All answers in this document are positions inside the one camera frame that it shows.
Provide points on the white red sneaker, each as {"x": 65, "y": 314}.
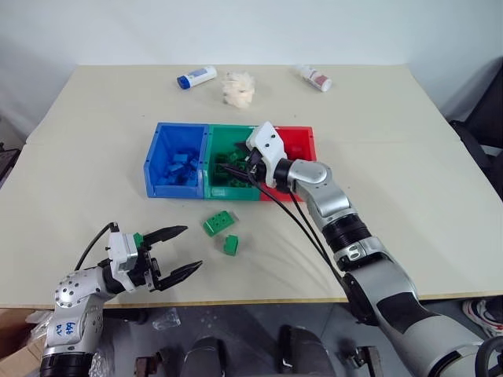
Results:
{"x": 483, "y": 314}

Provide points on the red plastic bin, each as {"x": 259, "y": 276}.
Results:
{"x": 302, "y": 139}

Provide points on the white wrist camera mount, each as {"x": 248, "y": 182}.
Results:
{"x": 118, "y": 251}
{"x": 269, "y": 147}

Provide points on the dark rounded shape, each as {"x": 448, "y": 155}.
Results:
{"x": 208, "y": 357}
{"x": 304, "y": 353}

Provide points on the brown cardboard box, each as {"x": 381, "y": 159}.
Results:
{"x": 15, "y": 345}

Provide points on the black office chair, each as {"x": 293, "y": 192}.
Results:
{"x": 479, "y": 125}

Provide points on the green plastic bin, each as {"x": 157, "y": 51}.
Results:
{"x": 220, "y": 190}

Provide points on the large green holed block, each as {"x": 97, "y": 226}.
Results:
{"x": 216, "y": 223}

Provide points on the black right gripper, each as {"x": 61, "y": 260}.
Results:
{"x": 255, "y": 165}

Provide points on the small green block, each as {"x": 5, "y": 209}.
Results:
{"x": 137, "y": 238}
{"x": 230, "y": 245}

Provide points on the blue plastic bin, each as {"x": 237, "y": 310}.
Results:
{"x": 163, "y": 165}

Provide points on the white bottle blue cap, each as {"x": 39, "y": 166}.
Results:
{"x": 196, "y": 76}

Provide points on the cream crumpled tissue wad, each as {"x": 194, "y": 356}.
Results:
{"x": 237, "y": 89}

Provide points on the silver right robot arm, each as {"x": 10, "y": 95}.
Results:
{"x": 377, "y": 275}

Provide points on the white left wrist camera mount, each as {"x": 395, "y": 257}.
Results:
{"x": 118, "y": 251}

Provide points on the clear plastic bag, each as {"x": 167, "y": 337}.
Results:
{"x": 166, "y": 320}

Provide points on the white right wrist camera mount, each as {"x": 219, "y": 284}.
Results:
{"x": 269, "y": 147}

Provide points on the blue block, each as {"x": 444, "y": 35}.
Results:
{"x": 192, "y": 165}
{"x": 181, "y": 157}
{"x": 173, "y": 169}

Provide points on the white bottle red label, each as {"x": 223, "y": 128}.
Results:
{"x": 314, "y": 77}

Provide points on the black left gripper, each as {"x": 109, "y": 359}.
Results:
{"x": 147, "y": 271}

